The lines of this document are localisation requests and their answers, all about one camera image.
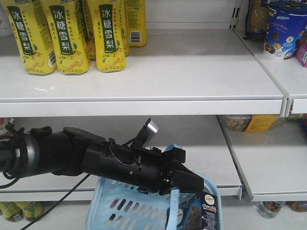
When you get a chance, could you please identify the white supermarket shelf unit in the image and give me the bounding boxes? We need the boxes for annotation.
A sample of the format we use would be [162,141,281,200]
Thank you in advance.
[0,0,307,230]

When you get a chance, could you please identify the blue white cookie cup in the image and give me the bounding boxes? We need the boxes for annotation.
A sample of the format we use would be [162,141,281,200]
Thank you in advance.
[263,0,307,60]

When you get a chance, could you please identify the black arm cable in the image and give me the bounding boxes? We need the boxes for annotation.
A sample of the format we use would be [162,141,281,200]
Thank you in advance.
[0,173,89,230]

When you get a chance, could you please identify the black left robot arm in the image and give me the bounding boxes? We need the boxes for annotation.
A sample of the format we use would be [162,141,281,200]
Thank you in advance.
[0,119,204,195]

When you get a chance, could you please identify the dark chocolate cookie box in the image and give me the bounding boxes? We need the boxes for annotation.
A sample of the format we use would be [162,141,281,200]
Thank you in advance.
[177,191,219,230]

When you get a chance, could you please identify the yellow pear drink bottle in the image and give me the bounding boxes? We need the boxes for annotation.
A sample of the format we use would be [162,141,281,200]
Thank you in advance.
[87,0,126,73]
[40,0,90,75]
[0,0,57,76]

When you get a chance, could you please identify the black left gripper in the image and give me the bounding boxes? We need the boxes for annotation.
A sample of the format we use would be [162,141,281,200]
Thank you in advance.
[81,141,204,195]

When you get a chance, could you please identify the clear nut jar yellow label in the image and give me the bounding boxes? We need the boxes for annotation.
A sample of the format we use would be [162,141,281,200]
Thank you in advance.
[217,115,281,132]

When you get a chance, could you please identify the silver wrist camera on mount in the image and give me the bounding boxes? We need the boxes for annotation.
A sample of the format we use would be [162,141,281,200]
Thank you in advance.
[131,118,159,148]

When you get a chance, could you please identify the light blue plastic basket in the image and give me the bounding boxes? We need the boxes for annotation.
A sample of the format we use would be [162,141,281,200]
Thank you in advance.
[85,144,224,230]

